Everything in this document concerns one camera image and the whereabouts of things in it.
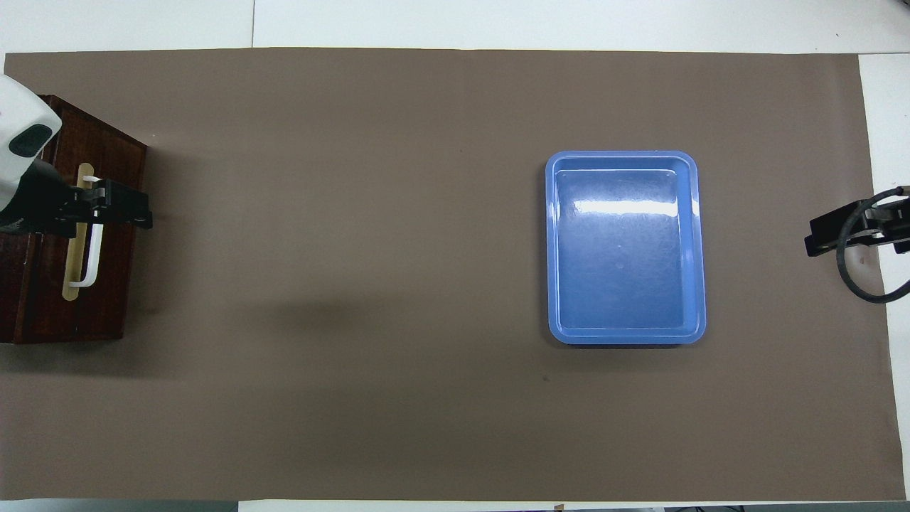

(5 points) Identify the white drawer handle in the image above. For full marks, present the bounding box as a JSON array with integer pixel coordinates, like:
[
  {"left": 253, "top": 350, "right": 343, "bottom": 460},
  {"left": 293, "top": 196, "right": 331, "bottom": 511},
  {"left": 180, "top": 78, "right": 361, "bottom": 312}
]
[{"left": 69, "top": 176, "right": 104, "bottom": 289}]

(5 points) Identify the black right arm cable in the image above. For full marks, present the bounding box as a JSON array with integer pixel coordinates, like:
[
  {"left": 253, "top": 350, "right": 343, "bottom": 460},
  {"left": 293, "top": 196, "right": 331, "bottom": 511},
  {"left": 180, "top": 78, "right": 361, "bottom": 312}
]
[{"left": 837, "top": 186, "right": 910, "bottom": 304}]

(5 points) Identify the wooden drawer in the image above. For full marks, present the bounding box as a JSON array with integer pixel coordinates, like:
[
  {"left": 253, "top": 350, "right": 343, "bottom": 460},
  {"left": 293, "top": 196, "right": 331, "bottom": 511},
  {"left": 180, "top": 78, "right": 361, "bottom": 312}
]
[{"left": 32, "top": 96, "right": 148, "bottom": 344}]

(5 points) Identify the brown table mat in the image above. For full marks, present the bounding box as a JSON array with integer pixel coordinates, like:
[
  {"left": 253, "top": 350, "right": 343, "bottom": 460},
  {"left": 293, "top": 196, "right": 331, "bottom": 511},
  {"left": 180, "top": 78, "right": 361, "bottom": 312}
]
[{"left": 0, "top": 48, "right": 907, "bottom": 502}]

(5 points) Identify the blue plastic tray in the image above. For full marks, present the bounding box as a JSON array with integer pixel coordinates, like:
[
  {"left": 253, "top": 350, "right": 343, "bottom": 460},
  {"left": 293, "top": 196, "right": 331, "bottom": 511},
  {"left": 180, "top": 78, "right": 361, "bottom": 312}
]
[{"left": 545, "top": 150, "right": 707, "bottom": 346}]

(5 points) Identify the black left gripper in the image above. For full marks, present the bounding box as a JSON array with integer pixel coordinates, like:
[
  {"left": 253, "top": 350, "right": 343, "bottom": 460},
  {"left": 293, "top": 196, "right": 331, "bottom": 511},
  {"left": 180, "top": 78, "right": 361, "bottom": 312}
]
[{"left": 0, "top": 159, "right": 154, "bottom": 236}]

